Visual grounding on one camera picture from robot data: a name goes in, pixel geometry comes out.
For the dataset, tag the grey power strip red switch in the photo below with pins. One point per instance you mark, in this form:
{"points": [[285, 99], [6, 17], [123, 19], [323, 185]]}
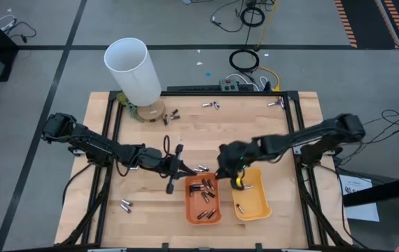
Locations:
{"points": [[230, 85]]}

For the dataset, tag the yellow plastic bin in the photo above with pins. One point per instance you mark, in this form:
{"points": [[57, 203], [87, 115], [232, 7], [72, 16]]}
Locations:
{"points": [[255, 203]]}

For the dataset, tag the black and copper battery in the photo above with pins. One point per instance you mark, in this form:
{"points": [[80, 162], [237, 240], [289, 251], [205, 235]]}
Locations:
{"points": [[202, 214], [210, 194], [197, 189], [211, 185], [198, 185], [211, 213], [191, 190], [174, 112], [205, 183], [204, 197], [166, 120], [175, 117]]}

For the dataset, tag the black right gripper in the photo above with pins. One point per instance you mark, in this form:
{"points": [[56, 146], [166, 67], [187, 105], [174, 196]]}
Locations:
{"points": [[234, 157]]}

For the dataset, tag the black flat bar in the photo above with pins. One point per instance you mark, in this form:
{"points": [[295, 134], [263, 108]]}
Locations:
{"points": [[192, 88]]}

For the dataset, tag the white printed paper sheet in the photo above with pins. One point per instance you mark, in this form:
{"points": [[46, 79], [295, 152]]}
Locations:
{"points": [[364, 211]]}

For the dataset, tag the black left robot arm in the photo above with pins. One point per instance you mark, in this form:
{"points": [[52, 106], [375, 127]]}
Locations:
{"points": [[98, 147]]}

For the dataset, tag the orange plastic bin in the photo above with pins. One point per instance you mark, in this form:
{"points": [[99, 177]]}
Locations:
{"points": [[194, 210]]}

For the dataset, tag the black desk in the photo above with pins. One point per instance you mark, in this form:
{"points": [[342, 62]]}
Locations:
{"points": [[388, 189]]}

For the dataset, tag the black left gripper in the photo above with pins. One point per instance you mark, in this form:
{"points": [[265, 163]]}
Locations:
{"points": [[155, 157]]}

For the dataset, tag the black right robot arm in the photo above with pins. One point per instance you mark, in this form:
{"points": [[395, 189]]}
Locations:
{"points": [[308, 136]]}

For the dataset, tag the white cylindrical tube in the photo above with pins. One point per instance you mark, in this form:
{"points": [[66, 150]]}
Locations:
{"points": [[133, 70]]}

